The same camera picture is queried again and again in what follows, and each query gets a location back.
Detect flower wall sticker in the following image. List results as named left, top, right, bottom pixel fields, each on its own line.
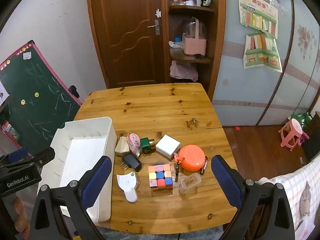
left=297, top=25, right=317, bottom=58

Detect green bag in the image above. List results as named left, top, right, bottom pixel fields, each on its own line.
left=291, top=112, right=313, bottom=130

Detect pink folded cloth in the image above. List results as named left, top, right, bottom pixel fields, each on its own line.
left=170, top=60, right=199, bottom=82

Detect small red green box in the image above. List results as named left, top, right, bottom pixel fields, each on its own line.
left=2, top=120, right=20, bottom=141

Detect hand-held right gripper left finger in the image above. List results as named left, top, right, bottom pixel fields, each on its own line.
left=29, top=156, right=112, bottom=240

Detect plaid blanket with cat print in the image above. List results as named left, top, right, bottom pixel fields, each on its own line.
left=257, top=155, right=320, bottom=240

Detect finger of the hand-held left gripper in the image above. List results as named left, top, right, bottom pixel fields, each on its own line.
left=7, top=147, right=28, bottom=164
left=0, top=147, right=55, bottom=172

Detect black easel knob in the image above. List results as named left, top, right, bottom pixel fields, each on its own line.
left=69, top=85, right=80, bottom=99

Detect brown wooden door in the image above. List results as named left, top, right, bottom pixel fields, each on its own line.
left=89, top=0, right=165, bottom=89

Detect small shelf-print wall poster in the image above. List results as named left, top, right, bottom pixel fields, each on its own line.
left=244, top=33, right=282, bottom=73

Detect pink plastic stool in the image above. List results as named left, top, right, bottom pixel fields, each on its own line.
left=279, top=119, right=304, bottom=151

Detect pale blue sliding wardrobe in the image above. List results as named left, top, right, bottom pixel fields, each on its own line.
left=212, top=0, right=320, bottom=128

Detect silver door handle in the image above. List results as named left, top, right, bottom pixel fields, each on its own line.
left=147, top=19, right=160, bottom=36

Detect white plastic handle tool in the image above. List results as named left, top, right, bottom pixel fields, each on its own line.
left=116, top=171, right=139, bottom=203

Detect silver carabiner clip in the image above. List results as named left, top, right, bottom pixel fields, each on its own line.
left=200, top=156, right=209, bottom=174

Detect colourful puzzle cube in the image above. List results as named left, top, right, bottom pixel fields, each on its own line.
left=148, top=164, right=173, bottom=190

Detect white square box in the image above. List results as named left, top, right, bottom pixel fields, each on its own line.
left=155, top=134, right=181, bottom=159

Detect pink basket with handle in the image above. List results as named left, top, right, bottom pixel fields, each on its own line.
left=182, top=17, right=208, bottom=56

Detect green bottle with gold cap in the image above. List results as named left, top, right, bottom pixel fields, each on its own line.
left=139, top=137, right=156, bottom=155

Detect clear plastic container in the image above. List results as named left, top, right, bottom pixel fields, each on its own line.
left=178, top=174, right=202, bottom=200

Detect white plastic storage bin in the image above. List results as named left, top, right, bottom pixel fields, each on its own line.
left=37, top=116, right=118, bottom=223

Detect brown wooden shelf cabinet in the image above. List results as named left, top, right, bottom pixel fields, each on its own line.
left=164, top=0, right=227, bottom=100

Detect orange round case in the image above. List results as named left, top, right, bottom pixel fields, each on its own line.
left=174, top=144, right=206, bottom=172

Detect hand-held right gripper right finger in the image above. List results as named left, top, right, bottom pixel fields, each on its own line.
left=211, top=154, right=295, bottom=240

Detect beige wedge-shaped box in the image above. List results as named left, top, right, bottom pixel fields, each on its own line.
left=114, top=137, right=130, bottom=155

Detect green chalkboard with pink frame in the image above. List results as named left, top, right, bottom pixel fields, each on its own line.
left=0, top=40, right=83, bottom=150

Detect large shelf-print wall poster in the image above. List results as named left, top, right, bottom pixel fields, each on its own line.
left=237, top=0, right=279, bottom=38

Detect black power adapter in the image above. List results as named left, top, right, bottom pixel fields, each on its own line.
left=121, top=153, right=142, bottom=172

